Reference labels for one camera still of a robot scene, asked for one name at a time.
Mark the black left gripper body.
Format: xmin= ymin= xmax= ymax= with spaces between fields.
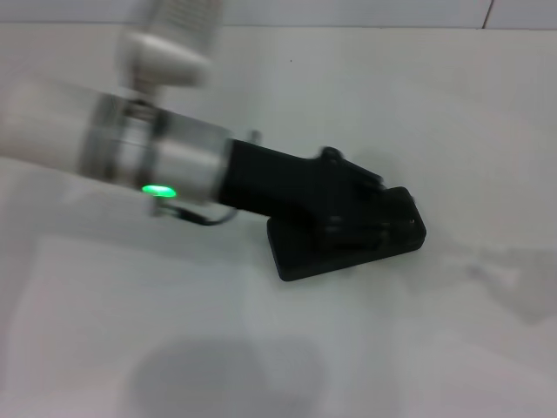
xmin=218 ymin=138 xmax=352 ymax=240

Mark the black glasses case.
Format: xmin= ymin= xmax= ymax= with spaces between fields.
xmin=265 ymin=185 xmax=429 ymax=283

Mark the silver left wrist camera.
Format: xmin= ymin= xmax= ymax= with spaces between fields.
xmin=114 ymin=0 xmax=224 ymax=95

